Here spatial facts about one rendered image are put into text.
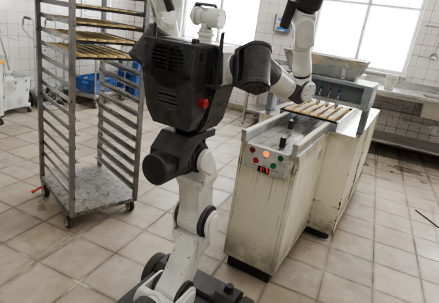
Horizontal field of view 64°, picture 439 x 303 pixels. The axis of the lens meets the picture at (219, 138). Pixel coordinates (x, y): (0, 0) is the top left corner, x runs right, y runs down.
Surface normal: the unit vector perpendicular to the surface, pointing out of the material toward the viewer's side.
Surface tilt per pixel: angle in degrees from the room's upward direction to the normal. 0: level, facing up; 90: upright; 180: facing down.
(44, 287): 0
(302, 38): 114
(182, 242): 60
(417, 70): 90
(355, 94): 90
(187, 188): 100
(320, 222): 90
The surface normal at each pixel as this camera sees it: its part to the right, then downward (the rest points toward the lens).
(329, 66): -0.50, 0.59
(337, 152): -0.49, 0.22
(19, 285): 0.14, -0.94
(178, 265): -0.36, -0.29
